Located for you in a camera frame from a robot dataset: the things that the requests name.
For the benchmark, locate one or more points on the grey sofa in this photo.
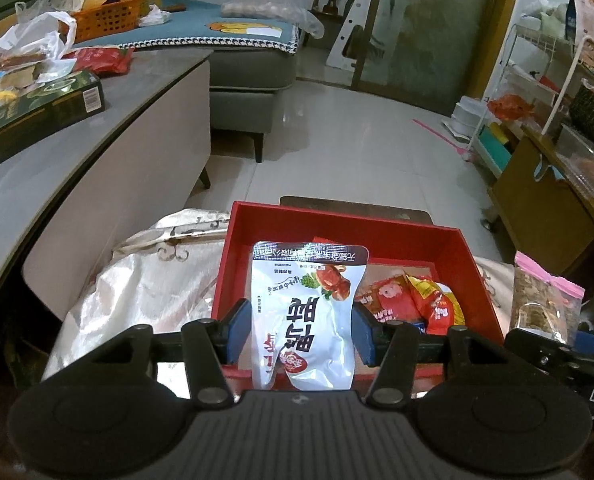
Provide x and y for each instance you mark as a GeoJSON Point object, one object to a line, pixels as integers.
{"type": "Point", "coordinates": [247, 72]}

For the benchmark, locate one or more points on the white board with holes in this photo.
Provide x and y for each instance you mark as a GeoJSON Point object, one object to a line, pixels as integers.
{"type": "Point", "coordinates": [349, 35]}

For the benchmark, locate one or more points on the red and yellow snack packet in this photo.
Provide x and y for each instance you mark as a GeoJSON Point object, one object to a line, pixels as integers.
{"type": "Point", "coordinates": [437, 305]}

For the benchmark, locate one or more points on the orange plastic basket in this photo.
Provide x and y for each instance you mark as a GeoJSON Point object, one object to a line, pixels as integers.
{"type": "Point", "coordinates": [107, 17]}

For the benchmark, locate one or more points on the white pouch with red drumstick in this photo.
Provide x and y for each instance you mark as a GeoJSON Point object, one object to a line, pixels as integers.
{"type": "Point", "coordinates": [302, 320]}

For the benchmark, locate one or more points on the brown wooden cabinet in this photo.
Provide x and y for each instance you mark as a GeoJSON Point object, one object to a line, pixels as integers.
{"type": "Point", "coordinates": [542, 210]}

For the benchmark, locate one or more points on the red cardboard box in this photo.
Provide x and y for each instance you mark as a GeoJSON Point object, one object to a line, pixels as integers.
{"type": "Point", "coordinates": [242, 260]}

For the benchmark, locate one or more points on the blue blanket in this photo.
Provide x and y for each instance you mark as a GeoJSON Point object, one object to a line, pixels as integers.
{"type": "Point", "coordinates": [192, 20]}

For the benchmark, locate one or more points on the grey coffee table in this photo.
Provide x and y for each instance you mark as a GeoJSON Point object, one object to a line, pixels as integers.
{"type": "Point", "coordinates": [127, 100]}

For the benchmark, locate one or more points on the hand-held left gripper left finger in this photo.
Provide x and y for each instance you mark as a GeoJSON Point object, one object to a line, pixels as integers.
{"type": "Point", "coordinates": [239, 330]}

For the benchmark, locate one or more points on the clear plastic bag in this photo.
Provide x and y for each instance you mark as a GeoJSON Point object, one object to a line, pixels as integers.
{"type": "Point", "coordinates": [272, 12]}

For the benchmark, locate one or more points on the pink topped zip bag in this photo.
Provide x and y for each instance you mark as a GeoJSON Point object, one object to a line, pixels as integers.
{"type": "Point", "coordinates": [542, 300]}

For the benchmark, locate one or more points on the white plastic bucket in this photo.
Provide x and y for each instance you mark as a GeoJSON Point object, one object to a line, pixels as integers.
{"type": "Point", "coordinates": [467, 117]}

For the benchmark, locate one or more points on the orange plastic bag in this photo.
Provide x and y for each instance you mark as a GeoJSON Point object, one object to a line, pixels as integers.
{"type": "Point", "coordinates": [509, 107]}

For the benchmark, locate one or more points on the dark green carton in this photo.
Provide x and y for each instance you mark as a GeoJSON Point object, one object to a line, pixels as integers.
{"type": "Point", "coordinates": [37, 115]}

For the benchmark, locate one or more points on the wood framed glass door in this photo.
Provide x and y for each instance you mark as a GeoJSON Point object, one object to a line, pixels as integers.
{"type": "Point", "coordinates": [427, 35]}

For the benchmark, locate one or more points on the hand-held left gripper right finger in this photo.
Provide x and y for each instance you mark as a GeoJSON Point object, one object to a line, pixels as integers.
{"type": "Point", "coordinates": [362, 335]}

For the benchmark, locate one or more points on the teal storage bin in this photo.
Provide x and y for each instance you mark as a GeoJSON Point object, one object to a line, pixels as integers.
{"type": "Point", "coordinates": [494, 147]}

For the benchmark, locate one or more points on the orange pig print snack packet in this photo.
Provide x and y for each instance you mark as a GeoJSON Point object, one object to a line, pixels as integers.
{"type": "Point", "coordinates": [392, 300]}

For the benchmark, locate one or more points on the red snack bag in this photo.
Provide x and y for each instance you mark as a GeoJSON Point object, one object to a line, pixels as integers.
{"type": "Point", "coordinates": [102, 60]}

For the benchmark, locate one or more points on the white plastic bag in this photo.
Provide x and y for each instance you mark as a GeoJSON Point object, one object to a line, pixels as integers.
{"type": "Point", "coordinates": [22, 40]}

